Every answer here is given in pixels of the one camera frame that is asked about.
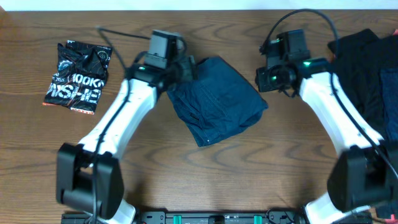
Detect blue denim shorts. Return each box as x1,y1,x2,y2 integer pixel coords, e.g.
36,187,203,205
167,57,268,147

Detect black printed folded garment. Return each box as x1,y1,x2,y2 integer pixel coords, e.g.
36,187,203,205
43,40,113,114

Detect black garment in pile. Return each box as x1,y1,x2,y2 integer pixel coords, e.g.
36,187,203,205
326,28,398,138

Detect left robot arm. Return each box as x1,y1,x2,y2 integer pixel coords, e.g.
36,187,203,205
55,55,197,223

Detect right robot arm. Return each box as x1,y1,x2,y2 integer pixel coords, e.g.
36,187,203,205
256,58,397,223

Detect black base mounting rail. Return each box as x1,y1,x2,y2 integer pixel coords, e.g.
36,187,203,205
60,210,374,224

